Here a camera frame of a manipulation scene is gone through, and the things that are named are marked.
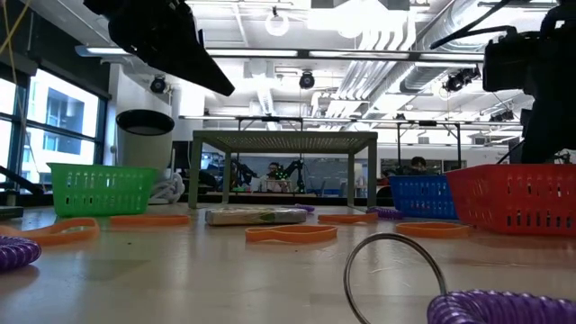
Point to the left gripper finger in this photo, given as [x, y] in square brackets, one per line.
[180, 54]

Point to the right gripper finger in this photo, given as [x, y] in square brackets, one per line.
[549, 135]

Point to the orange rubber band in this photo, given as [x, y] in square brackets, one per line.
[432, 232]
[180, 220]
[93, 228]
[371, 218]
[330, 231]

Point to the yellow crayon box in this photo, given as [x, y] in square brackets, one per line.
[252, 217]

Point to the purple coil wristband keyring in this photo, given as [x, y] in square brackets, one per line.
[495, 310]
[387, 213]
[18, 254]
[307, 208]

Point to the black neighbouring robot arm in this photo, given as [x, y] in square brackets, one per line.
[294, 173]
[240, 173]

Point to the red plastic basket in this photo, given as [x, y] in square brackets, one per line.
[517, 173]

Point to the long ceiling light bar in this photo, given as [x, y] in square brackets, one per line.
[247, 52]

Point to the white round bin black rim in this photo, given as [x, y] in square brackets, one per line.
[144, 148]

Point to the green perforated metal shelf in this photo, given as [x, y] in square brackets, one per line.
[270, 143]

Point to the person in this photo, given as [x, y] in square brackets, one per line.
[417, 165]
[272, 173]

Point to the clear round lidded container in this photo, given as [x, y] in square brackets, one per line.
[168, 191]

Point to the blue plastic basket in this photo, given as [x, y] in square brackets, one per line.
[418, 180]

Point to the green plastic basket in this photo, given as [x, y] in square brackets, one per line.
[103, 170]

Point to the black ceiling camera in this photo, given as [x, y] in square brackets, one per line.
[307, 80]
[157, 84]
[459, 80]

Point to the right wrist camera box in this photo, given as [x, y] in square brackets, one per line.
[508, 63]

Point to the black neighbouring gantry frame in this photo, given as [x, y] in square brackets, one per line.
[270, 119]

